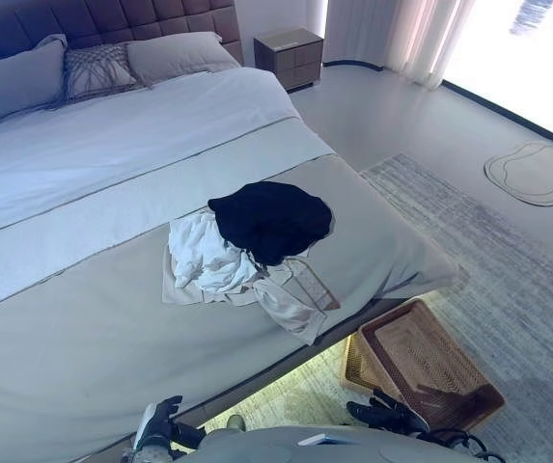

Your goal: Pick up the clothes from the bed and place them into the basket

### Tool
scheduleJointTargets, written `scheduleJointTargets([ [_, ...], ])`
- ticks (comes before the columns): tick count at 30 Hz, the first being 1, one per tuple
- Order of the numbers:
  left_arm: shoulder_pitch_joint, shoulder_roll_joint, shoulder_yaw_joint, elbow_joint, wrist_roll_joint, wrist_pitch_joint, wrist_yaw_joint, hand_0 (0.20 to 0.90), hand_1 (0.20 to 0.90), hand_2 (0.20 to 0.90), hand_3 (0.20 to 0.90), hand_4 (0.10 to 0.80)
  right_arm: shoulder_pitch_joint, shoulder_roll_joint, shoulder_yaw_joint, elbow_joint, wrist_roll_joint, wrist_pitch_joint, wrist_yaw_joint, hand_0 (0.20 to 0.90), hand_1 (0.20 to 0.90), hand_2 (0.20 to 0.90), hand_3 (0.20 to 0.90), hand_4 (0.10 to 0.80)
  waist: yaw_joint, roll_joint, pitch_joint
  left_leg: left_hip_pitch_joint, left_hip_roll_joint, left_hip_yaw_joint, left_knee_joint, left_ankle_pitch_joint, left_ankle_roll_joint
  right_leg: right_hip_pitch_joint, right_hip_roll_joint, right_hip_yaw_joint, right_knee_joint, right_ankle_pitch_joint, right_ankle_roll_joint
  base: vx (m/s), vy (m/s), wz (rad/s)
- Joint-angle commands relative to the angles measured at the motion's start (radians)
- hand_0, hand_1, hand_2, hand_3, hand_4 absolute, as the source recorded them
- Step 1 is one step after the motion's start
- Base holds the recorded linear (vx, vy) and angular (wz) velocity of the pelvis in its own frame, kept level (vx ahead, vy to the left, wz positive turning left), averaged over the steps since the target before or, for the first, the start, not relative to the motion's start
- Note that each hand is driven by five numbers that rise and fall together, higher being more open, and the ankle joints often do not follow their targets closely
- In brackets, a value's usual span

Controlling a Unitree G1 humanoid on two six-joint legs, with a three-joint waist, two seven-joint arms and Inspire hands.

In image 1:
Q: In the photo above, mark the beige shirt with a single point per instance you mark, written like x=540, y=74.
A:
x=290, y=304

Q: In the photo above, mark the brown wooden nightstand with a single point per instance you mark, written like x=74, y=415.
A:
x=288, y=58

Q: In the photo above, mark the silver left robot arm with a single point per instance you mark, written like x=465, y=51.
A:
x=184, y=436

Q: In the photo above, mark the brown padded headboard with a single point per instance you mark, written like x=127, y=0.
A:
x=112, y=21

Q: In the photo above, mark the grey striped area rug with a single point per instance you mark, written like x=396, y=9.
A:
x=507, y=289

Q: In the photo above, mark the small beige floor mat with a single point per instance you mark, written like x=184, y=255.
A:
x=532, y=173

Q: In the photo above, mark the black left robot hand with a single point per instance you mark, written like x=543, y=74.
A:
x=155, y=420

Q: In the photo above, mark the silver left robot leg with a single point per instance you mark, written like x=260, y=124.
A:
x=235, y=423

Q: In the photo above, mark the white duvet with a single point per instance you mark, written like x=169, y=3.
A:
x=112, y=140

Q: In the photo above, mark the brown wicker basket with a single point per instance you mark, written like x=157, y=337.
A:
x=421, y=366

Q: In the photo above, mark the plain beige pillow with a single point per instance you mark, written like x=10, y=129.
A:
x=179, y=55

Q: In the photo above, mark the black garment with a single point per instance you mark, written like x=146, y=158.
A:
x=271, y=222

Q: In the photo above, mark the patterned decorative cushion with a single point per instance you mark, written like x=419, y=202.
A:
x=97, y=70

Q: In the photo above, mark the white garment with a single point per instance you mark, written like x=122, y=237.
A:
x=199, y=255

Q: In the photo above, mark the bed with beige cover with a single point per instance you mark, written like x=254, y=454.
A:
x=112, y=347

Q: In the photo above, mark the grey robot torso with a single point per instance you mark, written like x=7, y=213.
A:
x=281, y=446

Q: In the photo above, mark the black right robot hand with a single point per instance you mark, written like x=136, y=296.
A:
x=392, y=417

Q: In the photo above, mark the large grey pillow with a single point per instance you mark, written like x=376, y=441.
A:
x=10, y=87

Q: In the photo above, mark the white sheer curtain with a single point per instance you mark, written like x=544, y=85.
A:
x=401, y=34

